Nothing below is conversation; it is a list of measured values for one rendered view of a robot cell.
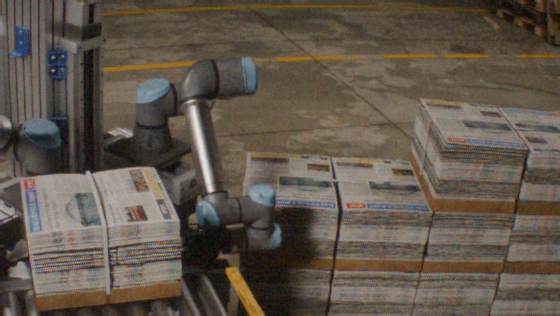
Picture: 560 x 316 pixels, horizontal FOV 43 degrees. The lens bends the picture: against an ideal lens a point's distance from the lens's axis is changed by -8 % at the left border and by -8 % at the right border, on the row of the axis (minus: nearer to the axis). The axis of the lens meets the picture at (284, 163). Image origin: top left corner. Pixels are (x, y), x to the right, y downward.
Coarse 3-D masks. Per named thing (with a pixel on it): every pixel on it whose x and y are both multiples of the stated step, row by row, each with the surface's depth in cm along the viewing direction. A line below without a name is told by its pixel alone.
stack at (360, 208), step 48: (288, 192) 239; (336, 192) 252; (384, 192) 244; (288, 240) 237; (336, 240) 243; (384, 240) 239; (432, 240) 240; (480, 240) 241; (528, 240) 241; (288, 288) 244; (336, 288) 245; (384, 288) 246; (432, 288) 247; (480, 288) 248; (528, 288) 250
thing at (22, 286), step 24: (192, 264) 203; (216, 264) 204; (0, 288) 183; (24, 288) 184; (192, 288) 202; (216, 288) 205; (0, 312) 184; (24, 312) 186; (48, 312) 189; (72, 312) 192
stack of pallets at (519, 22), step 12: (504, 0) 838; (516, 0) 819; (528, 0) 816; (540, 0) 784; (504, 12) 853; (516, 12) 823; (528, 12) 828; (540, 12) 788; (516, 24) 831; (528, 24) 829; (540, 24) 794; (540, 36) 800
